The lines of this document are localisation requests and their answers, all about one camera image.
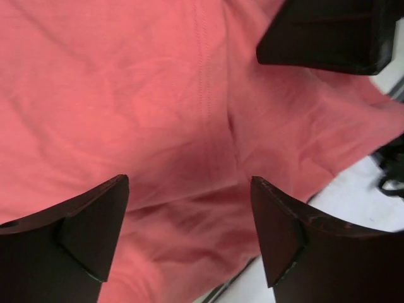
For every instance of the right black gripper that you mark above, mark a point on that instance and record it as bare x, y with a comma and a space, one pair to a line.
344, 36

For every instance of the red t-shirt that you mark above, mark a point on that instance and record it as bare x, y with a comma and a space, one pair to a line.
170, 94

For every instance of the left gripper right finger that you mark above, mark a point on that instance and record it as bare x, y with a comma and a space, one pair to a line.
311, 256

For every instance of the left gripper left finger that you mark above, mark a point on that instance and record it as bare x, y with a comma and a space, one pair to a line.
64, 253

